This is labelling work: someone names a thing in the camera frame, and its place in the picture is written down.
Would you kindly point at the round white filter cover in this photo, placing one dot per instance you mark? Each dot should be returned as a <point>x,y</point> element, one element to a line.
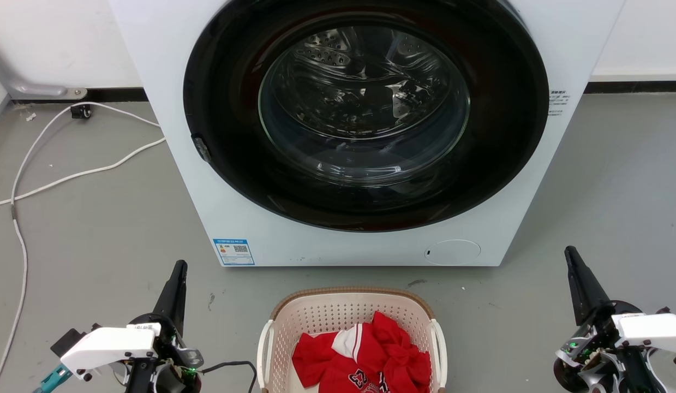
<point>452,252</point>

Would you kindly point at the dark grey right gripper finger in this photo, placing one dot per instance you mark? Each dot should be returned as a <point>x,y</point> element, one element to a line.
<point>583,289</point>

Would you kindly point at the blue energy label sticker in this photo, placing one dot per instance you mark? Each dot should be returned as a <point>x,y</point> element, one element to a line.
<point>234,251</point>

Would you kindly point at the white front-load washing machine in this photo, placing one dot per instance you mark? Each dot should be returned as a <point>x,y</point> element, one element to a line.
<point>168,82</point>

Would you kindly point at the cream plastic laundry basket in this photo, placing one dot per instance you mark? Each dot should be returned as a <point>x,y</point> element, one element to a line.
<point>321,314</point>

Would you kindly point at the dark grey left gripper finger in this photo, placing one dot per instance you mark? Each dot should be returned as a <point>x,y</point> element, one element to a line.
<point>173,297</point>

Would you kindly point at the small printed text sticker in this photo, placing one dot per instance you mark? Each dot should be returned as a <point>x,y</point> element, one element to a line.
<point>557,103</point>

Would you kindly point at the round black glass washer door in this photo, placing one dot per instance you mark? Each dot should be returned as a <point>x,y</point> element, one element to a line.
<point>228,109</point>

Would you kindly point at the small black caster wheel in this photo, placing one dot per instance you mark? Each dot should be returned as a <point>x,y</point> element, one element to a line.
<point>81,112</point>

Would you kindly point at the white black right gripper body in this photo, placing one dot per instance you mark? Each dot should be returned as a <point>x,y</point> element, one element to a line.
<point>651,330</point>

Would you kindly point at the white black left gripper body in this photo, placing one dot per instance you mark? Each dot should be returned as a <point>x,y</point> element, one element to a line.
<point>108,346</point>

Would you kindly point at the red and white jersey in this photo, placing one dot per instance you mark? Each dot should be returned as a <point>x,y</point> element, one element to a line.
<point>392,355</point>

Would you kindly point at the teal plastic clip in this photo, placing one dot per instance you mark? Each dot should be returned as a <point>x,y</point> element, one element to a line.
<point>53,379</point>

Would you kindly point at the small black camera box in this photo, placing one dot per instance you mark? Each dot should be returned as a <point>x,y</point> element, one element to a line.
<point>67,339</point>

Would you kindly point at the grey metal floor bracket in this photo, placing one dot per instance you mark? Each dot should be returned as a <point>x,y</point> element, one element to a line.
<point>27,86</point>

